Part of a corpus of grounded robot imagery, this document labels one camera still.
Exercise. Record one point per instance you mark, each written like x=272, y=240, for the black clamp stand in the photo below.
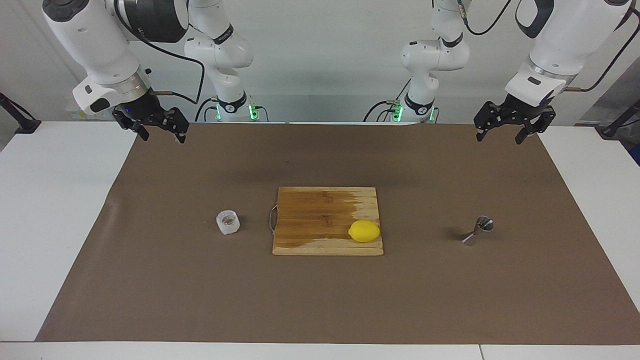
x=615, y=127
x=20, y=120

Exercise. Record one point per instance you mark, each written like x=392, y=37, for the steel double jigger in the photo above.
x=483, y=224

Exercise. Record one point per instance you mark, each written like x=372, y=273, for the blue object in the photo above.
x=636, y=154

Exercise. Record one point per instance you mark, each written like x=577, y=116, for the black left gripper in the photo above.
x=522, y=111

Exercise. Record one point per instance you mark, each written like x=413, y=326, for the yellow lemon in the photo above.
x=364, y=231

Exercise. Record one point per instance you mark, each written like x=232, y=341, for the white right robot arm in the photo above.
x=90, y=40

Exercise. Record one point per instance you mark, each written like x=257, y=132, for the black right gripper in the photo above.
x=145, y=111

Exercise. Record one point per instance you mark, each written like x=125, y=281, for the brown paper table mat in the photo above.
x=200, y=290

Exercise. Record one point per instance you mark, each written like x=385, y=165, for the small clear glass cup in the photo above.
x=228, y=222

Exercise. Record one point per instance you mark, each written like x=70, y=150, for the wooden cutting board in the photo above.
x=310, y=220

